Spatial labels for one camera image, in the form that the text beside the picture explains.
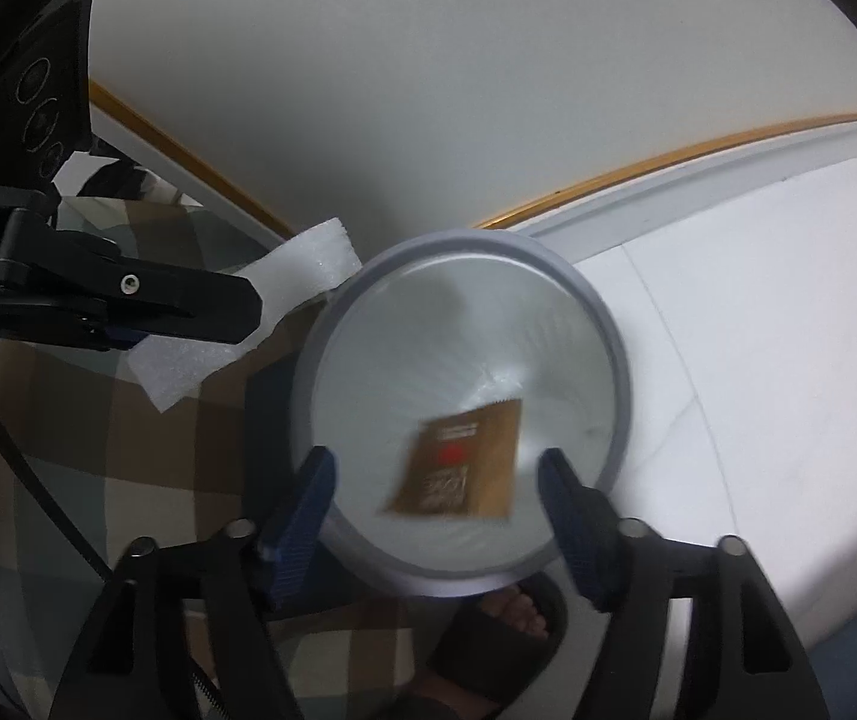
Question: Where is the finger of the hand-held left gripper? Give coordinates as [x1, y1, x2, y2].
[0, 291, 197, 352]
[0, 208, 263, 344]

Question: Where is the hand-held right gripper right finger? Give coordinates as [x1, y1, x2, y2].
[535, 447, 831, 720]

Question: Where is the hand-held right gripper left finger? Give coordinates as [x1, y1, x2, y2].
[49, 447, 340, 720]

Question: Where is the white foam sheet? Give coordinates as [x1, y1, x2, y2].
[126, 217, 364, 415]

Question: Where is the gold foil packet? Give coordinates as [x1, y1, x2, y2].
[378, 396, 523, 520]

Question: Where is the white round waste bin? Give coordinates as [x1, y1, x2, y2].
[292, 229, 634, 601]

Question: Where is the person's right foot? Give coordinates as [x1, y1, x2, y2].
[391, 586, 551, 720]

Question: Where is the black backpack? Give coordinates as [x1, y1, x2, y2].
[77, 160, 182, 205]

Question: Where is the checked table cloth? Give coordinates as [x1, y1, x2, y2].
[0, 193, 445, 720]

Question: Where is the black cable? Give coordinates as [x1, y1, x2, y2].
[0, 349, 115, 586]

